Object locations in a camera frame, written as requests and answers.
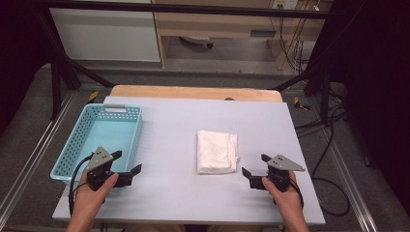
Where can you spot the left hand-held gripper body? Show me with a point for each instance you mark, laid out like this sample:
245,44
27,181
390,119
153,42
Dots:
98,161

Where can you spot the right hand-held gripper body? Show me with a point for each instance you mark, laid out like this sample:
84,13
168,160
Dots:
280,167

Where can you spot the light blue perforated plastic basket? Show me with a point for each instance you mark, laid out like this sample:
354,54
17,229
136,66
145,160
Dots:
106,135

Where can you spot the white cloth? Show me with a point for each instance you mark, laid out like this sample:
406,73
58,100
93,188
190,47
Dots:
216,151

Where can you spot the person's right hand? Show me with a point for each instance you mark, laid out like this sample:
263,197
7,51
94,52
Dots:
283,198

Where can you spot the person's left hand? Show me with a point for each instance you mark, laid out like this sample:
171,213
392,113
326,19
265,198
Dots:
90,193

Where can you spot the yellow black clamp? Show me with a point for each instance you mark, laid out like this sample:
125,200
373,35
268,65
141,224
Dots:
93,96
299,103

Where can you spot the black metal stand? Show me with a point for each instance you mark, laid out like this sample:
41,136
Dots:
317,77
66,69

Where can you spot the wooden table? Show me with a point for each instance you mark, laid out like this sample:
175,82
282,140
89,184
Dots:
193,92

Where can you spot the white cabinet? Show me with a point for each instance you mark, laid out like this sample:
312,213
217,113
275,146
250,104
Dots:
106,35

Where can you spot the dark curtain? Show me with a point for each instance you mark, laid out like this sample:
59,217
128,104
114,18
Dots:
380,96
16,48

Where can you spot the round white floor device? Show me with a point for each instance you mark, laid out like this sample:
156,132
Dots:
196,40

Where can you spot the white power strip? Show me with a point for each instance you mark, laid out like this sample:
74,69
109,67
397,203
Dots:
285,4

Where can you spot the aluminium floor rail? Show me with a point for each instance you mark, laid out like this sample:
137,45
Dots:
35,151
349,180

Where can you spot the black horizontal frame bar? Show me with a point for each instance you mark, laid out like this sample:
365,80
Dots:
193,7

